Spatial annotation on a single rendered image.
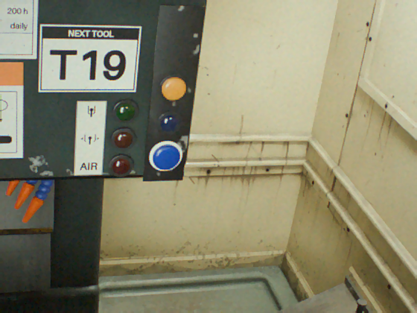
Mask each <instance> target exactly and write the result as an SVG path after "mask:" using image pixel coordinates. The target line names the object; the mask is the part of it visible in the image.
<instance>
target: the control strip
mask: <svg viewBox="0 0 417 313"><path fill-rule="evenodd" d="M204 11H205V6H194V5H178V4H164V5H163V4H161V5H160V6H159V21H158V28H157V36H156V50H155V58H154V66H153V79H152V88H151V96H150V110H149V118H148V126H147V140H146V148H145V155H144V170H143V182H159V181H183V174H184V168H185V158H186V151H187V140H188V129H189V124H190V117H191V107H192V101H193V95H194V84H195V78H196V73H197V62H198V56H199V50H200V40H201V33H202V28H203V17H204ZM173 77H177V78H181V79H182V80H183V81H184V82H185V85H186V91H185V94H184V95H183V96H182V97H181V98H180V99H178V100H175V101H171V100H168V99H167V98H166V97H165V96H164V95H163V94H162V85H163V83H164V82H165V81H166V80H167V79H169V78H173ZM122 104H130V105H132V106H133V107H134V109H135V115H134V116H133V117H132V118H131V120H129V121H121V120H119V118H118V117H117V115H116V112H117V109H118V108H119V107H120V106H121V105H122ZM138 113H139V109H138V106H137V105H136V104H135V103H134V102H133V101H132V100H129V99H123V100H120V101H119V102H118V103H116V104H115V106H114V107H113V108H112V115H113V118H114V119H115V120H116V121H118V122H119V123H122V124H126V123H130V122H131V121H133V120H135V119H136V117H137V115H138ZM166 116H176V117H177V118H178V119H179V125H178V127H177V129H175V130H174V131H171V132H166V131H164V130H163V129H162V128H161V120H162V119H163V118H164V117H166ZM121 132H128V133H130V135H131V136H132V138H133V141H132V143H131V145H130V146H129V147H128V148H118V147H117V146H116V145H115V136H117V135H118V133H121ZM110 142H111V145H112V146H113V147H114V149H116V150H118V151H128V150H129V149H131V147H132V146H134V144H135V142H136V135H135V134H134V132H133V131H132V130H131V129H130V128H128V127H120V128H118V129H117V130H115V131H114V132H113V133H112V135H111V136H110ZM162 145H173V146H174V147H176V148H177V149H178V150H179V152H180V161H179V163H178V164H177V166H174V167H173V168H172V169H169V170H162V169H159V168H157V167H156V166H155V165H154V163H153V153H154V151H155V150H156V149H157V148H158V147H160V146H162ZM117 159H127V160H128V161H129V162H130V170H129V171H128V172H127V173H126V174H116V173H115V172H114V171H113V169H112V166H113V164H114V162H115V161H116V160H117ZM132 169H133V161H132V159H131V158H130V156H128V155H126V154H118V155H116V156H114V157H113V158H112V159H111V160H110V161H109V171H110V173H111V174H113V175H114V176H116V177H125V176H127V175H128V174H130V172H131V171H132Z"/></svg>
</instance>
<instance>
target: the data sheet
mask: <svg viewBox="0 0 417 313"><path fill-rule="evenodd" d="M37 8H38V0H0V58H1V59H21V58H34V59H36V50H37Z"/></svg>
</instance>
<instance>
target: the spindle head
mask: <svg viewBox="0 0 417 313"><path fill-rule="evenodd" d="M207 1H208V0H38V8H37V50H36V59H34V58H21V59H1V58H0V63H3V62H8V63H23V94H22V123H23V158H0V181H17V180H64V179H115V178H140V177H143V170H144V155H145V148H146V140H147V126H148V118H149V110H150V96H151V88H152V79H153V64H154V56H155V49H156V35H157V27H158V19H159V6H160V5H161V4H163V5H164V4H178V5H194V6H205V11H204V17H203V28H202V33H201V40H200V50H199V56H198V62H197V73H196V78H195V84H194V95H193V101H192V107H191V117H190V124H189V129H188V140H187V151H186V158H185V165H186V163H187V155H188V145H189V139H190V132H191V122H192V117H193V111H194V100H195V94H196V88H197V77H198V72H199V66H200V55H201V50H202V44H203V33H204V28H205V17H206V6H207ZM41 24H44V25H53V24H63V25H120V26H139V25H140V26H141V42H140V48H139V59H138V68H137V77H136V92H39V34H40V26H41ZM123 99H129V100H132V101H133V102H134V103H135V104H136V105H137V106H138V109H139V113H138V115H137V117H136V119H135V120H133V121H131V122H130V123H126V124H122V123H119V122H118V121H116V120H115V119H114V118H113V115H112V108H113V107H114V106H115V104H116V103H118V102H119V101H120V100H123ZM78 101H107V103H106V125H105V137H104V159H103V171H102V175H77V176H75V175H74V164H75V146H76V128H77V102H78ZM120 127H128V128H130V129H131V130H132V131H133V132H134V134H135V135H136V142H135V144H134V146H132V147H131V149H129V150H128V151H118V150H116V149H114V147H113V146H112V145H111V142H110V136H111V135H112V133H113V132H114V131H115V130H117V129H118V128H120ZM118 154H126V155H128V156H130V158H131V159H132V161H133V169H132V171H131V172H130V174H128V175H127V176H125V177H116V176H114V175H113V174H111V173H110V171H109V161H110V160H111V159H112V158H113V157H114V156H116V155H118Z"/></svg>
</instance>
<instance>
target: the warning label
mask: <svg viewBox="0 0 417 313"><path fill-rule="evenodd" d="M22 94H23V63H8V62H3V63H0V158H23V123H22Z"/></svg>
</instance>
